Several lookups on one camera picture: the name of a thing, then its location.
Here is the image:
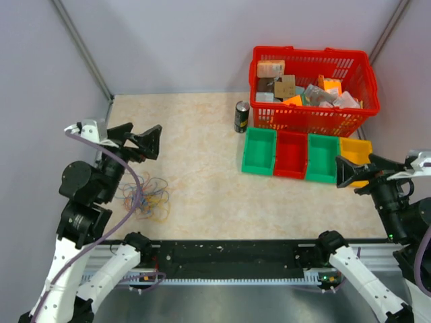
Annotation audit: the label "left green bin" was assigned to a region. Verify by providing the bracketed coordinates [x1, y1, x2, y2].
[241, 127, 277, 176]

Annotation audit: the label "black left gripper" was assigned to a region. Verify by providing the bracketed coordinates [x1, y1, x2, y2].
[98, 121, 162, 202]

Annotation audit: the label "brown cardboard box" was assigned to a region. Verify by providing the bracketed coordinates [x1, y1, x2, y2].
[274, 75, 296, 100]

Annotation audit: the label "green bin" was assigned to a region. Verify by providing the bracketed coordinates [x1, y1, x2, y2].
[241, 127, 277, 176]
[305, 134, 340, 184]

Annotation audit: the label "clear plastic bags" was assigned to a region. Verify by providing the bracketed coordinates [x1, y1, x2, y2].
[302, 84, 361, 109]

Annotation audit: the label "orange packet in basket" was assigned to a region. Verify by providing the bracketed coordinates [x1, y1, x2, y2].
[318, 75, 343, 96]

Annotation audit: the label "yellow bin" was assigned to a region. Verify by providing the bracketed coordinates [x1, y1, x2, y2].
[336, 137, 372, 188]

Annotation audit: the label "orange box in basket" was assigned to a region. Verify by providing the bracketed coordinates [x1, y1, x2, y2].
[257, 60, 286, 78]

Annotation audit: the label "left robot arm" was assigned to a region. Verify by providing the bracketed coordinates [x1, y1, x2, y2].
[19, 119, 162, 322]

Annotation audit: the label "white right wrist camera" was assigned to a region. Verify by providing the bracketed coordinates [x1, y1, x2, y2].
[387, 150, 430, 180]

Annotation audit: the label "red bin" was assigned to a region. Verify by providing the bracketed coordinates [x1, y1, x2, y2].
[273, 131, 308, 180]

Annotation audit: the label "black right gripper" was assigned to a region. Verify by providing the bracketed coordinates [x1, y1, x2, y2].
[334, 151, 412, 240]

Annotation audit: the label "blue orange wires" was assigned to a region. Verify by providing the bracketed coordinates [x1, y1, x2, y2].
[116, 172, 172, 225]

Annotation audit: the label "right green bin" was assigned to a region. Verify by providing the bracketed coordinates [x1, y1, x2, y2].
[305, 134, 340, 184]

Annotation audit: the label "dark drink can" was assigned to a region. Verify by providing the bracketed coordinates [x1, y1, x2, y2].
[234, 101, 250, 133]

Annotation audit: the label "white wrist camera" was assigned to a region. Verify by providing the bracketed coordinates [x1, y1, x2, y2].
[64, 118, 108, 145]
[387, 150, 430, 180]

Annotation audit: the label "red plastic basket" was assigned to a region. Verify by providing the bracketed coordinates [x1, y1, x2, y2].
[248, 46, 380, 137]

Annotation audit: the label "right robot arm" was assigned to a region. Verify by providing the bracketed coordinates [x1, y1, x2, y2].
[314, 150, 430, 322]

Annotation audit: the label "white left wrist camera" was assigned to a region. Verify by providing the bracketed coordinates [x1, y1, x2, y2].
[64, 118, 108, 145]

